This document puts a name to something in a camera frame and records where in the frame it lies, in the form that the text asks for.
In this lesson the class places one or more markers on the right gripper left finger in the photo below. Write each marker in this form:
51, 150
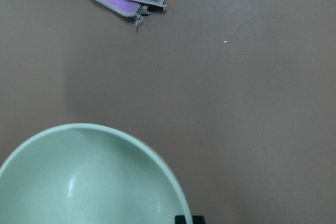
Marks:
180, 219

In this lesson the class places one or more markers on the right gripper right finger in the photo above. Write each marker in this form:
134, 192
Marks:
198, 219

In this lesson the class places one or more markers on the green bowl robot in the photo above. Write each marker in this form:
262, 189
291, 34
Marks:
88, 173

